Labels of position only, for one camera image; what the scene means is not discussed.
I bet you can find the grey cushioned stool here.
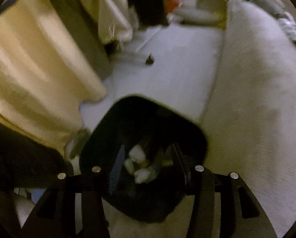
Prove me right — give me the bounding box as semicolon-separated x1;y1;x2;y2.
173;8;225;26

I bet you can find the grey-green pillow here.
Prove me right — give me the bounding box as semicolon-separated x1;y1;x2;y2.
245;0;286;18

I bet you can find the beige hanging garment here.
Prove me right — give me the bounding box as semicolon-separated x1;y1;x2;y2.
80;0;138;45

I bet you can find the blue white patterned duvet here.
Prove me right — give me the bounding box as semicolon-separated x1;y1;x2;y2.
278;12;296;42

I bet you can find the black trash bin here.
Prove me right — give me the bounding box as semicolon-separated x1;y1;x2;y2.
79;96;208;224

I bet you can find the black hanging garment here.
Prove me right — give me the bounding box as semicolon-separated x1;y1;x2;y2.
128;0;169;26

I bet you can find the white tissue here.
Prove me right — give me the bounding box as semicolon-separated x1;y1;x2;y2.
124;145;153;184

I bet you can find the orange box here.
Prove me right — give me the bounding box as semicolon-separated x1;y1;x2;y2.
164;0;180;14

